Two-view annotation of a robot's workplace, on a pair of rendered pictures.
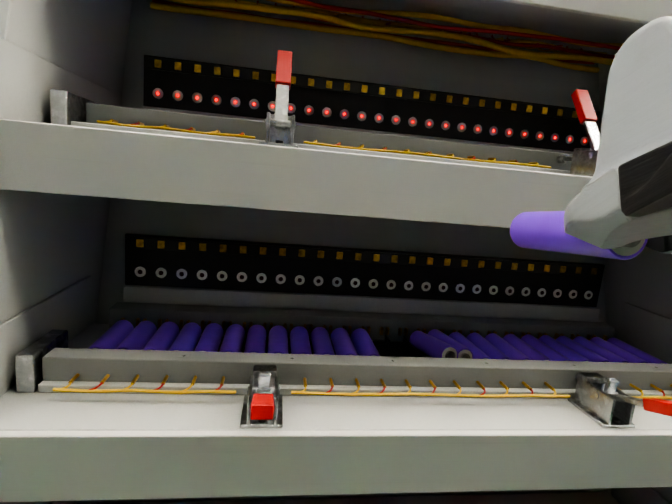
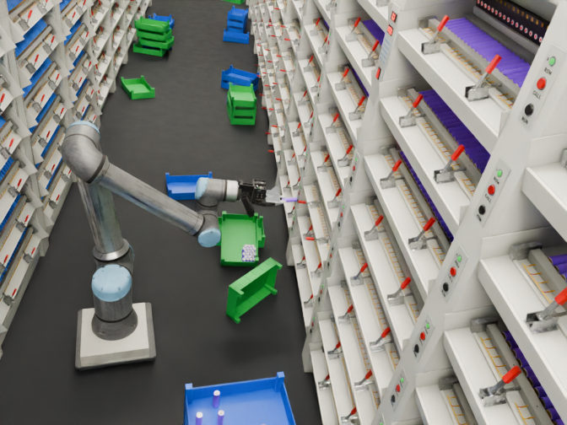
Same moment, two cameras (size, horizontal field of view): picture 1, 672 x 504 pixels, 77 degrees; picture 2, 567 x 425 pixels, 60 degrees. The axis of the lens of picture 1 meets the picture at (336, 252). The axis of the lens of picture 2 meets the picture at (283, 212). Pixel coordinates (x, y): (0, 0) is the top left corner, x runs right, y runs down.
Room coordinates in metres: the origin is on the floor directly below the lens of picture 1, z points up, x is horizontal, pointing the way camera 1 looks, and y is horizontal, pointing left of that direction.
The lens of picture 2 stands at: (0.06, -1.85, 1.84)
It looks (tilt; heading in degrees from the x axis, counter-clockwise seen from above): 36 degrees down; 87
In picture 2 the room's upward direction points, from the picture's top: 10 degrees clockwise
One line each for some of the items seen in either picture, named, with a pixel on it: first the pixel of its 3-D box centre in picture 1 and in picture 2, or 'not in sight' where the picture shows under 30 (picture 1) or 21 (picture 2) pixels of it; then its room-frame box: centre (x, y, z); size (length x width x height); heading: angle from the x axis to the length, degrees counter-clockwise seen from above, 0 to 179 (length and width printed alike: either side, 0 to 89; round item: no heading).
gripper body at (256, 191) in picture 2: not in sight; (251, 191); (0.02, -0.13, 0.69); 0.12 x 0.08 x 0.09; 9
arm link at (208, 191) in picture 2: not in sight; (211, 190); (-0.15, -0.15, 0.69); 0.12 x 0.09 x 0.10; 9
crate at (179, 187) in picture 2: not in sight; (191, 185); (-0.41, 0.82, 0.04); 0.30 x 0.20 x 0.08; 19
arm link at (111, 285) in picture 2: not in sight; (112, 290); (-0.49, -0.42, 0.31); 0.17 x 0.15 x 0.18; 104
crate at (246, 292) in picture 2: not in sight; (254, 289); (0.09, -0.10, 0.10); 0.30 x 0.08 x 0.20; 53
